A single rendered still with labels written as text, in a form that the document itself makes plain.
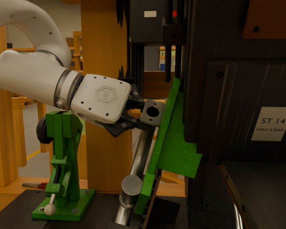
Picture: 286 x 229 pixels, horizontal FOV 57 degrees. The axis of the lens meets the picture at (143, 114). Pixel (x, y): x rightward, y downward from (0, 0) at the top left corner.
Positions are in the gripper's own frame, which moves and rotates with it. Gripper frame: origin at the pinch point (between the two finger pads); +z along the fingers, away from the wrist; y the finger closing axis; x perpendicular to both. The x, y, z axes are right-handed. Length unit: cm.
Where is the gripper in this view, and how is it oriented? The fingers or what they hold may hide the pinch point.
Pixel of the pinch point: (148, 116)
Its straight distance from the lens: 54.6
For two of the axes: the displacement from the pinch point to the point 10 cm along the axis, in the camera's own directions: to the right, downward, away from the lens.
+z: 9.5, 3.2, 0.0
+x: -1.8, 5.2, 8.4
